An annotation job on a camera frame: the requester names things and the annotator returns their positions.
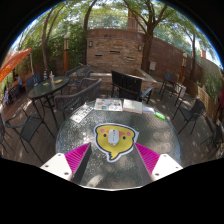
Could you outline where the slender curved tree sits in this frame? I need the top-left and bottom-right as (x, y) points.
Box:
(83, 0), (99, 64)

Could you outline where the dark wicker chair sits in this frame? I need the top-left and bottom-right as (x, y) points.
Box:
(54, 78), (103, 116)
(64, 64), (94, 88)

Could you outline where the person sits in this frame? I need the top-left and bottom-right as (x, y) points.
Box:
(13, 74), (24, 88)

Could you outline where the yellow chick-shaped mouse pad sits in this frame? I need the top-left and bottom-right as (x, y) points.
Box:
(93, 123), (140, 163)

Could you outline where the orange patio umbrella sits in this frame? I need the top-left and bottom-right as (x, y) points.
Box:
(0, 48), (33, 84)

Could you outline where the white computer mouse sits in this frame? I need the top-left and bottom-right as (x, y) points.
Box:
(107, 128), (120, 147)

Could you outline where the wooden lamp post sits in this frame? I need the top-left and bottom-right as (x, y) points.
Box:
(180, 52), (188, 84)
(63, 32), (72, 73)

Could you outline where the thin tree by fence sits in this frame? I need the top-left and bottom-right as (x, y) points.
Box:
(186, 23), (201, 81)

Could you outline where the colourful printed brochure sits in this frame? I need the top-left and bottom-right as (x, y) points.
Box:
(93, 98), (124, 113)

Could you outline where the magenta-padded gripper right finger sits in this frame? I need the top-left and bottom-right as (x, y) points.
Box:
(133, 142), (184, 183)

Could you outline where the grey wall utility box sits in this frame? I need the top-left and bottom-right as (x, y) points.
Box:
(148, 60), (157, 72)

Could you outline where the white licence plate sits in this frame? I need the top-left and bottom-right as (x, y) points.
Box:
(69, 104), (94, 124)

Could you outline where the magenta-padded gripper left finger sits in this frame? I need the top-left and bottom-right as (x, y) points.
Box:
(39, 142), (93, 185)

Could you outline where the leaning twin-trunk tree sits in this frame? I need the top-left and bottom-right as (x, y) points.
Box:
(41, 9), (59, 73)

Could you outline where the black metal slat chair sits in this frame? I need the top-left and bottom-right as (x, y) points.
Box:
(159, 72), (183, 101)

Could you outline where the black mesh patio chair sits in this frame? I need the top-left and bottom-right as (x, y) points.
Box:
(4, 108), (56, 164)
(172, 98), (207, 136)
(199, 121), (224, 158)

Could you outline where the large forked tree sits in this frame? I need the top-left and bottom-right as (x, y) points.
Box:
(123, 0), (174, 74)

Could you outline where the white bag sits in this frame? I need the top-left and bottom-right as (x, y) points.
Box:
(174, 82), (187, 98)

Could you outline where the green marker tube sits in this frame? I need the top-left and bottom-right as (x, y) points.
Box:
(154, 111), (167, 121)

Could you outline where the small pale blue book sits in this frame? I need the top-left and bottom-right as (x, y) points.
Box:
(142, 105), (156, 115)

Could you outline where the black slatted chair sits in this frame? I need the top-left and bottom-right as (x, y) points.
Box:
(110, 69), (156, 105)

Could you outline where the round dark patio table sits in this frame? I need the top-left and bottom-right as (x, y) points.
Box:
(28, 75), (71, 128)

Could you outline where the blue patio chair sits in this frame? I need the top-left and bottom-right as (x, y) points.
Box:
(25, 73), (43, 91)

